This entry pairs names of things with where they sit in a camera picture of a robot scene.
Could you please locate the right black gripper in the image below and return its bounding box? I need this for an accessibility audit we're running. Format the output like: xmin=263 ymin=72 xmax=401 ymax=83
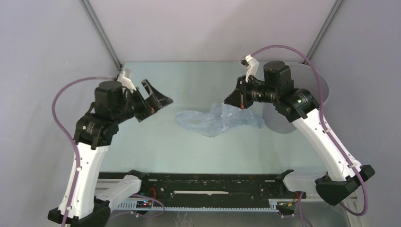
xmin=224 ymin=74 xmax=278 ymax=110

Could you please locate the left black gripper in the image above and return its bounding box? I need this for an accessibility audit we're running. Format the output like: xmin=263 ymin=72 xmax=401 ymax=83
xmin=114 ymin=79 xmax=173 ymax=123

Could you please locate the light blue plastic trash bag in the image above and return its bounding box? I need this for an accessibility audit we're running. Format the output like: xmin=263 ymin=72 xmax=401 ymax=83
xmin=175 ymin=103 xmax=264 ymax=138

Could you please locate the grey round trash bin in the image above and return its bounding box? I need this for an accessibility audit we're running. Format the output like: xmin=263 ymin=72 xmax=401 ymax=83
xmin=262 ymin=62 xmax=330 ymax=134

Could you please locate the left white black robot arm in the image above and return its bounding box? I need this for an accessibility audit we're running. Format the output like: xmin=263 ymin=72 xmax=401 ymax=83
xmin=48 ymin=77 xmax=173 ymax=227

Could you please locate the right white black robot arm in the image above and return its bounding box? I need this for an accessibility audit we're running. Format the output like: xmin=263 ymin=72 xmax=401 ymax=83
xmin=224 ymin=58 xmax=375 ymax=206

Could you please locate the small electronics board with leds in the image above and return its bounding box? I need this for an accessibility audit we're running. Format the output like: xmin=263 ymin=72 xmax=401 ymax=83
xmin=135 ymin=200 xmax=153 ymax=209

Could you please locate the left aluminium corner profile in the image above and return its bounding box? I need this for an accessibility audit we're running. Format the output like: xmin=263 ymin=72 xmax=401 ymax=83
xmin=79 ymin=0 xmax=122 ymax=70

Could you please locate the aluminium corner profile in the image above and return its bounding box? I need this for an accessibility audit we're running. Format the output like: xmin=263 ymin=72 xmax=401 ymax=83
xmin=79 ymin=0 xmax=122 ymax=70
xmin=306 ymin=0 xmax=346 ymax=60

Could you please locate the right aluminium corner profile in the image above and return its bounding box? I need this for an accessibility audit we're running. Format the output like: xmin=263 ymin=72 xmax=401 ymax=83
xmin=306 ymin=0 xmax=346 ymax=60

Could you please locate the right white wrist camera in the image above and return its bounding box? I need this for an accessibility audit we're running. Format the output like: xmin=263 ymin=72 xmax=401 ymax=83
xmin=240 ymin=54 xmax=260 ymax=82

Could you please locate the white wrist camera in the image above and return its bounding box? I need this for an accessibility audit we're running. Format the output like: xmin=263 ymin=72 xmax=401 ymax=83
xmin=117 ymin=69 xmax=137 ymax=92
xmin=240 ymin=54 xmax=260 ymax=82

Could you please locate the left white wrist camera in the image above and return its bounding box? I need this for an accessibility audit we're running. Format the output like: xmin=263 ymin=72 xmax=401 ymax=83
xmin=117 ymin=69 xmax=137 ymax=92

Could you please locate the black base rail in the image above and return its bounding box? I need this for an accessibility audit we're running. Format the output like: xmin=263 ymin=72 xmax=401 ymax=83
xmin=96 ymin=170 xmax=297 ymax=214

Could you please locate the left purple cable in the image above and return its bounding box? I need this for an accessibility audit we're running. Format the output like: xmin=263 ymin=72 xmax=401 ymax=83
xmin=52 ymin=76 xmax=118 ymax=227

